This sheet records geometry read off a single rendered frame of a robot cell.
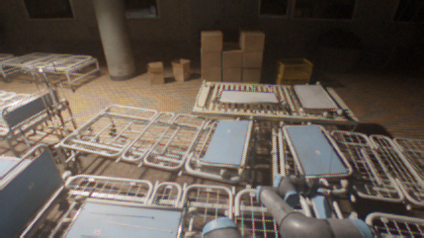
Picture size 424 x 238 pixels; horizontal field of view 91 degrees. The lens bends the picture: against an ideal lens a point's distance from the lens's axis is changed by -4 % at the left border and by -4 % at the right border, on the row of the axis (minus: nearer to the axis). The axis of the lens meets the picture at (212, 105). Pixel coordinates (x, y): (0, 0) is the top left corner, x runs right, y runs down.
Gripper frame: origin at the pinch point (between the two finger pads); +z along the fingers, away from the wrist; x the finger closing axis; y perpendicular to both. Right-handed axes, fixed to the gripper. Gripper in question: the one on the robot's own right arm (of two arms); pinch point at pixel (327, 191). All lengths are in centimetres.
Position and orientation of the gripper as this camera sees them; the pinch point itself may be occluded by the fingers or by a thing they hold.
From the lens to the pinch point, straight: 161.2
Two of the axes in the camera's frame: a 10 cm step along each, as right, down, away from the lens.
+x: 1.6, -8.5, -4.9
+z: 9.8, 1.9, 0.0
